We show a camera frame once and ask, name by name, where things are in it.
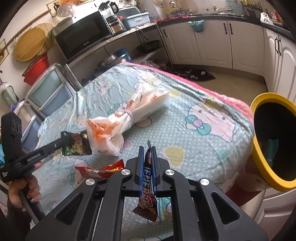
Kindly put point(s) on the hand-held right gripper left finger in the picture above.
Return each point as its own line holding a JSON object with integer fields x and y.
{"x": 141, "y": 163}

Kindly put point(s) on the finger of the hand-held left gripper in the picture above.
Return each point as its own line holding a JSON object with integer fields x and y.
{"x": 57, "y": 143}
{"x": 50, "y": 159}

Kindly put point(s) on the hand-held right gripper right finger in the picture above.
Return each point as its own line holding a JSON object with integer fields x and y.
{"x": 154, "y": 166}

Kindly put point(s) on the dark green snack packet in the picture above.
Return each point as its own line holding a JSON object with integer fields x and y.
{"x": 78, "y": 144}

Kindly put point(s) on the brown snack bar wrapper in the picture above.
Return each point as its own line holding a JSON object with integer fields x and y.
{"x": 145, "y": 204}

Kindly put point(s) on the yellow-rimmed waste bin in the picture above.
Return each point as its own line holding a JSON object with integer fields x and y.
{"x": 256, "y": 150}

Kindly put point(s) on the person's left hand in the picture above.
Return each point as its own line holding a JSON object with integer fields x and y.
{"x": 25, "y": 194}

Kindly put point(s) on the pale green jug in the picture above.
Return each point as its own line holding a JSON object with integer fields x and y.
{"x": 7, "y": 96}

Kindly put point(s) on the red snack packet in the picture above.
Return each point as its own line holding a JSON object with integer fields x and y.
{"x": 92, "y": 172}

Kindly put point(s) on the printed cartoon blanket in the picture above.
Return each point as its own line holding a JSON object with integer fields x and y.
{"x": 196, "y": 143}

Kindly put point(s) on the plastic drawer unit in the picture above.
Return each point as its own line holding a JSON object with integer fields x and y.
{"x": 48, "y": 92}

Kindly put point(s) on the white orange-print plastic bag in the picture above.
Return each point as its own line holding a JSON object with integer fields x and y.
{"x": 148, "y": 102}

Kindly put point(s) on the red plastic basin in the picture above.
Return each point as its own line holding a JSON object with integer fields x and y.
{"x": 37, "y": 69}

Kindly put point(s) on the round bamboo tray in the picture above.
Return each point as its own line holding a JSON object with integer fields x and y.
{"x": 31, "y": 44}

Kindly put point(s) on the black floor mat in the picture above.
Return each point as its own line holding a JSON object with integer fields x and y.
{"x": 196, "y": 75}

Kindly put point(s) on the blue canister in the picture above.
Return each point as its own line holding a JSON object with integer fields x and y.
{"x": 123, "y": 54}

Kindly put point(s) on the black microwave oven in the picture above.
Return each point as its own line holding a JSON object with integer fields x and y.
{"x": 81, "y": 32}

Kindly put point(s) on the black frying pan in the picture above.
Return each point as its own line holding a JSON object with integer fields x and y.
{"x": 149, "y": 45}

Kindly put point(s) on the steel pot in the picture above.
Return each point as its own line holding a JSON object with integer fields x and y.
{"x": 66, "y": 22}

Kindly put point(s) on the metal shelf rack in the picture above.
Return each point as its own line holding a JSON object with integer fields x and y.
{"x": 129, "y": 34}

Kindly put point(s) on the glass pot lid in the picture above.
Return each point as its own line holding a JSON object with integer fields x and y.
{"x": 66, "y": 10}

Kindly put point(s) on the white cabinet under sink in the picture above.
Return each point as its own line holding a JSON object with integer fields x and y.
{"x": 212, "y": 46}

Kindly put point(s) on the black blender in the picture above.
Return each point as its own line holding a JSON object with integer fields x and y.
{"x": 112, "y": 18}

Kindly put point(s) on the blue dish box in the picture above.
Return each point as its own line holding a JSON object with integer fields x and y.
{"x": 134, "y": 17}

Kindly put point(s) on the blue hanging bin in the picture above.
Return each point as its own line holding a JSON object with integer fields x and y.
{"x": 197, "y": 26}

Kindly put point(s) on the teal knife block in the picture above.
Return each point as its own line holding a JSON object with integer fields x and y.
{"x": 233, "y": 3}

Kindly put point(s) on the clear plastic bag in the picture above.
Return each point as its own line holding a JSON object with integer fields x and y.
{"x": 266, "y": 18}

